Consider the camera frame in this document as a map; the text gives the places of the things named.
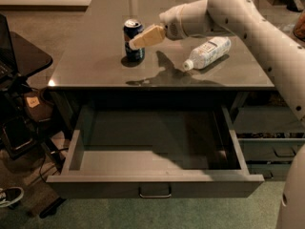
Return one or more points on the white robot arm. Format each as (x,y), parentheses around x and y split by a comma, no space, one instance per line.
(282,59)

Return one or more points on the blue pepsi can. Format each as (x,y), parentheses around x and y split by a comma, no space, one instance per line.
(132,27)

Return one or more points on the metal drawer handle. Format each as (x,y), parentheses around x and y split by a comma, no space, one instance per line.
(155,191)

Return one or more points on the black and white shoe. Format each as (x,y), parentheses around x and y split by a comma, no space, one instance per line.
(10,196)

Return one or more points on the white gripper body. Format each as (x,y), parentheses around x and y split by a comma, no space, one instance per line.
(173,24)

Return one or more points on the black laptop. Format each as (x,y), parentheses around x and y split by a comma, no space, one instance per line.
(8,65)

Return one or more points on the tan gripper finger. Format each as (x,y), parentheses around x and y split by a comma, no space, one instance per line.
(152,35)

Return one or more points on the white plastic bottle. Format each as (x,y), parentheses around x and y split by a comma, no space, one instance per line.
(205,54)

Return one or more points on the open grey top drawer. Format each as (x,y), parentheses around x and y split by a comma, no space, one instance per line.
(112,154)

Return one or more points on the brown bag with tag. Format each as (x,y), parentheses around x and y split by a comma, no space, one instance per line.
(39,105)

